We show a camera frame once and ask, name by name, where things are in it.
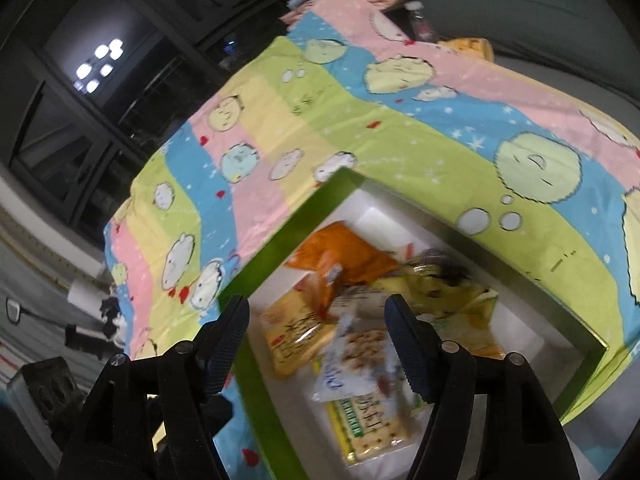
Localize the yellow green snack packet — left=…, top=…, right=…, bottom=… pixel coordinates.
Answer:
left=373, top=276, right=506, bottom=359

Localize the tan paper snack packet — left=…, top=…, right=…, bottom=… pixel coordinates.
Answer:
left=259, top=268, right=336, bottom=378

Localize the blue white snack packet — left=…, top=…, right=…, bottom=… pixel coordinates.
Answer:
left=312, top=312, right=399, bottom=403

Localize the soda cracker packet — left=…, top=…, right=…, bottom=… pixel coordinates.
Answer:
left=324, top=393, right=424, bottom=466

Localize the orange snack packet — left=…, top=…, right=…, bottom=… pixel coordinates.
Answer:
left=286, top=221, right=399, bottom=287

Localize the green white storage box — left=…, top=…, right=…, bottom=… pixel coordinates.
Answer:
left=226, top=169, right=605, bottom=479

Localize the gold wrapped snack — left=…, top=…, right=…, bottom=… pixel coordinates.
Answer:
left=405, top=248, right=471, bottom=287

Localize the colourful cartoon bedsheet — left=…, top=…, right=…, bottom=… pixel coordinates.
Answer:
left=102, top=0, right=640, bottom=480

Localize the yellow bag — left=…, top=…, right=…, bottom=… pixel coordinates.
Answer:
left=438, top=38, right=495, bottom=63

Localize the clear plastic bottle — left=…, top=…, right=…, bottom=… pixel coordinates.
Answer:
left=405, top=0, right=438, bottom=44

